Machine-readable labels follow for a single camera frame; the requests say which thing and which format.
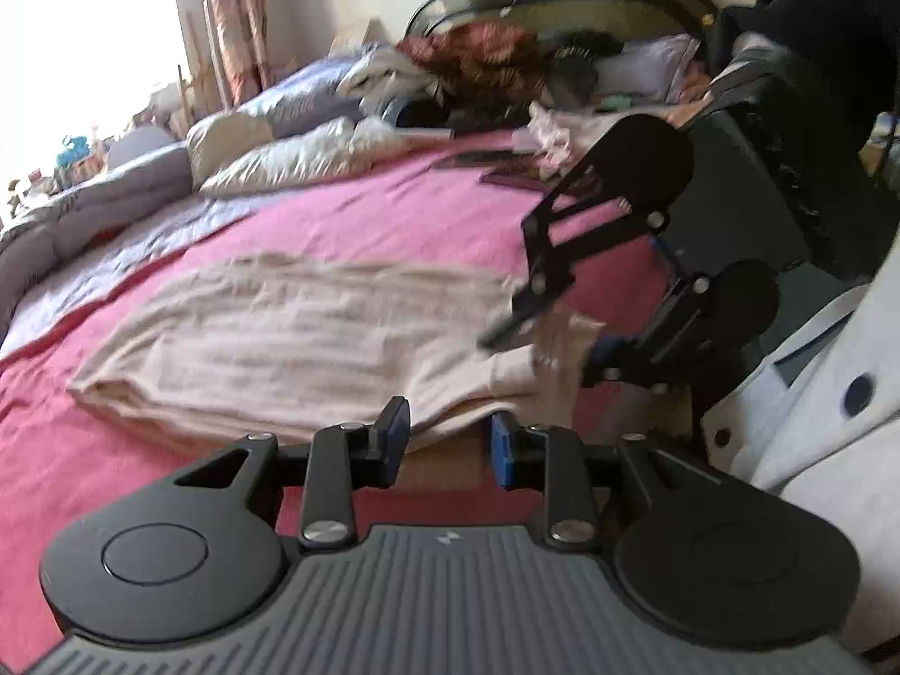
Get red-brown patterned cloth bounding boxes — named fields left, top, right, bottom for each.
left=397, top=21, right=556, bottom=103

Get pink blanket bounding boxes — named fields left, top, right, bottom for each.
left=0, top=130, right=676, bottom=641

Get black clothing heap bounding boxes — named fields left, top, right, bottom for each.
left=703, top=0, right=900, bottom=275

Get cardboard box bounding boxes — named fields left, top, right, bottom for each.
left=329, top=17, right=395, bottom=57

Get pale grey cushion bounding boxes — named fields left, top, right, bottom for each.
left=105, top=127, right=185, bottom=171

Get dark cloth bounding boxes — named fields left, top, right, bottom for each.
left=394, top=98, right=536, bottom=134

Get black bed headboard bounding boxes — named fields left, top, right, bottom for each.
left=408, top=0, right=718, bottom=86

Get peach cloth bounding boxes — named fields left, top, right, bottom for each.
left=654, top=98, right=714, bottom=129

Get pale beige garment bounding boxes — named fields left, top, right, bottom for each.
left=527, top=102, right=613, bottom=180

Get black fuzzy cloth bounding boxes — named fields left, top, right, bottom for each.
left=555, top=28, right=627, bottom=78

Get white crumpled cloth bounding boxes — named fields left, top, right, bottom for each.
left=337, top=49, right=437, bottom=114

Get pink floral curtain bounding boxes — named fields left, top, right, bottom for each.
left=200, top=0, right=278, bottom=110

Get wooden frame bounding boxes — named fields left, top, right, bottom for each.
left=175, top=7, right=233, bottom=120

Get cream pillow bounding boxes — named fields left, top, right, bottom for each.
left=186, top=112, right=455, bottom=199

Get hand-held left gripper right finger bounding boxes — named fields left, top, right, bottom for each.
left=490, top=413, right=711, bottom=550

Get dark patterned case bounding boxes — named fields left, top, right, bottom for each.
left=481, top=161, right=556, bottom=191

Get group of small toy figures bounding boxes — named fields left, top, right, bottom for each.
left=0, top=133, right=120, bottom=226

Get grey duvet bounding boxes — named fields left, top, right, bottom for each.
left=0, top=141, right=194, bottom=296

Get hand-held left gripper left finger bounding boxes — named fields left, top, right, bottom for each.
left=173, top=397, right=412, bottom=551

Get lavender bed sheet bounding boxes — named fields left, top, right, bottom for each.
left=0, top=193, right=282, bottom=359

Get person's white coat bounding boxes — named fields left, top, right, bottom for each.
left=699, top=253, right=900, bottom=528

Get lavender patterned quilt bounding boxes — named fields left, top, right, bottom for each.
left=235, top=42, right=402, bottom=142

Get beige pants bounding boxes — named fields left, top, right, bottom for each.
left=70, top=253, right=609, bottom=455

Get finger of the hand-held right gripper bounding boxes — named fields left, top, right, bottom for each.
left=580, top=274, right=713, bottom=391
left=478, top=146, right=673, bottom=356

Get black phone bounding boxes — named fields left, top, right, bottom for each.
left=432, top=149, right=514, bottom=170

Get lavender pillow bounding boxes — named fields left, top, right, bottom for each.
left=594, top=34, right=700, bottom=103

